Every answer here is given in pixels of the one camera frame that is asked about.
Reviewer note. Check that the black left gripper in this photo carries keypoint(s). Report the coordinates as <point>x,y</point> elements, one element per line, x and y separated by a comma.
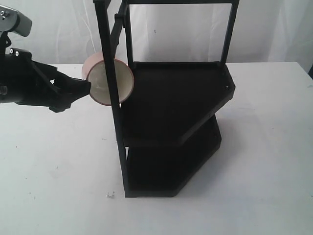
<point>27,82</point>

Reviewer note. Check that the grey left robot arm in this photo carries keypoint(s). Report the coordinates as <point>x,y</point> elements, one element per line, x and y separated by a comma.
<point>12,20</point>

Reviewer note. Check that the white backdrop curtain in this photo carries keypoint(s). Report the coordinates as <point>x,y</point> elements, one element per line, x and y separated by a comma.
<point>66,31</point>

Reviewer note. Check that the black two-tier shelf rack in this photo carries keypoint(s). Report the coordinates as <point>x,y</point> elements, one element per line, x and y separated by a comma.
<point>164,113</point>

